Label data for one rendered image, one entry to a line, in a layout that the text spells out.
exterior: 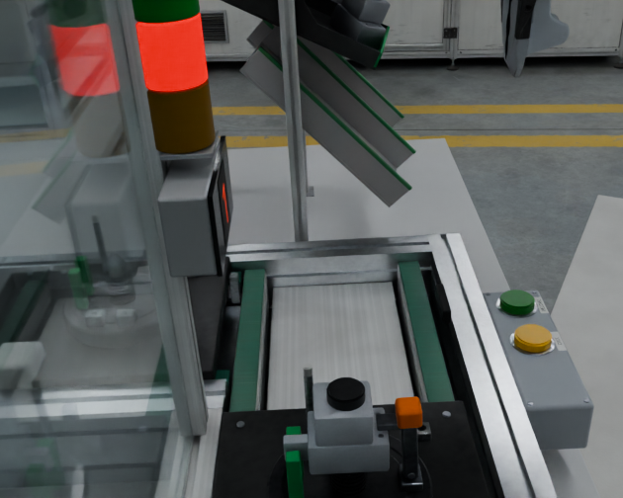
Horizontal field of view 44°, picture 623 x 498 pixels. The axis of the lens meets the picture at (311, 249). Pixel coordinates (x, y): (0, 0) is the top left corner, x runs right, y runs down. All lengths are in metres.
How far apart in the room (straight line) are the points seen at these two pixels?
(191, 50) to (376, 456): 0.34
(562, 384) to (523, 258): 2.10
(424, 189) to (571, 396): 0.70
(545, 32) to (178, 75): 0.42
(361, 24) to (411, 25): 3.83
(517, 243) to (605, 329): 1.93
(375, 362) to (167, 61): 0.48
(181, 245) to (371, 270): 0.50
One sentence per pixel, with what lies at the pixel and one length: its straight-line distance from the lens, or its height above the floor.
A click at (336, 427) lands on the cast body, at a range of 0.61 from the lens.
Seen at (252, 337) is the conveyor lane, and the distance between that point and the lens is 0.92.
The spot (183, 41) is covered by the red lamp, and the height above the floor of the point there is 1.35.
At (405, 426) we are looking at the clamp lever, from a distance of 0.63.
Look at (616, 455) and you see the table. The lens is 0.93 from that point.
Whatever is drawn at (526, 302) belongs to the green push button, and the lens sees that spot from 0.94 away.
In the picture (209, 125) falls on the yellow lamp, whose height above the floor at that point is 1.28.
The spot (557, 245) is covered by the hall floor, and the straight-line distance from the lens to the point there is 3.03.
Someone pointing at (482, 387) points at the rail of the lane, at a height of 0.96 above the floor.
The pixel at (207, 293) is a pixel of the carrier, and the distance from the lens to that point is 0.96.
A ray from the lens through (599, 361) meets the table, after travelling 1.05.
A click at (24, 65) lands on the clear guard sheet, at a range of 0.39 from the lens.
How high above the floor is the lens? 1.49
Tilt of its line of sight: 30 degrees down
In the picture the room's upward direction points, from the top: 3 degrees counter-clockwise
